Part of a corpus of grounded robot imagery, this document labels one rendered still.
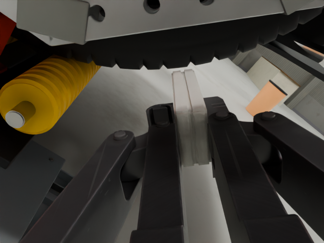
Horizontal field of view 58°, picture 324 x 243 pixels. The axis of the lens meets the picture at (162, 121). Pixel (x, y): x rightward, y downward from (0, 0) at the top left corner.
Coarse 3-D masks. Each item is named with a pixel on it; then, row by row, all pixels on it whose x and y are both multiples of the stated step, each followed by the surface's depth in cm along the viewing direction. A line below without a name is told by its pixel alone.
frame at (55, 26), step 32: (0, 0) 23; (32, 0) 23; (64, 0) 23; (96, 0) 23; (128, 0) 23; (160, 0) 23; (192, 0) 23; (224, 0) 23; (256, 0) 23; (288, 0) 22; (320, 0) 23; (32, 32) 24; (64, 32) 24; (96, 32) 24; (128, 32) 24
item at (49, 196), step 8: (56, 176) 76; (64, 176) 76; (72, 176) 76; (56, 184) 71; (64, 184) 75; (48, 192) 67; (56, 192) 68; (48, 200) 66; (40, 208) 65; (40, 216) 64; (32, 224) 61
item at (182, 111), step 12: (180, 72) 19; (180, 84) 17; (180, 96) 15; (180, 108) 13; (180, 120) 13; (180, 132) 13; (180, 144) 14; (192, 144) 14; (180, 156) 14; (192, 156) 14
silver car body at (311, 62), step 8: (272, 40) 199; (280, 40) 66; (288, 40) 63; (296, 40) 52; (304, 40) 58; (272, 48) 196; (280, 48) 192; (288, 48) 181; (296, 48) 58; (304, 48) 51; (312, 48) 46; (320, 48) 52; (288, 56) 180; (296, 56) 173; (304, 56) 162; (312, 56) 52; (320, 56) 46; (296, 64) 170; (304, 64) 163; (312, 64) 154; (320, 64) 54; (312, 72) 153; (320, 72) 147
